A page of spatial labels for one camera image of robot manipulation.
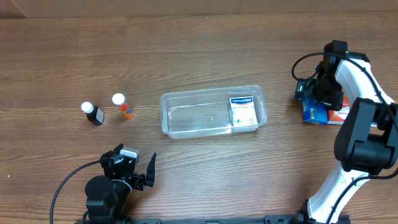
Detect blue medicine box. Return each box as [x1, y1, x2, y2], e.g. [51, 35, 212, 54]
[302, 98, 328, 124]

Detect red medicine box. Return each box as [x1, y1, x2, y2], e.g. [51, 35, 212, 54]
[328, 96, 350, 124]

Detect clear plastic container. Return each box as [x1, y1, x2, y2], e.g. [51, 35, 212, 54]
[160, 85, 267, 139]

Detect white blue plaster box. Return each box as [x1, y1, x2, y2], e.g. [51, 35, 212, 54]
[229, 96, 257, 126]

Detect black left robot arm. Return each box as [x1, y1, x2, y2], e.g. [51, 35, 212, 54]
[85, 144, 156, 223]

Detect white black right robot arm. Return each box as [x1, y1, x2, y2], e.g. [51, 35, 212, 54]
[295, 40, 397, 223]

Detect dark brown medicine bottle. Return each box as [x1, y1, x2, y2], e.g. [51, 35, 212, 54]
[81, 101, 104, 126]

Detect orange tablet tube white cap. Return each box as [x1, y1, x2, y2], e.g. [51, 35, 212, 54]
[112, 93, 134, 119]

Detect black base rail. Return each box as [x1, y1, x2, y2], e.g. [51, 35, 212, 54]
[74, 214, 352, 224]

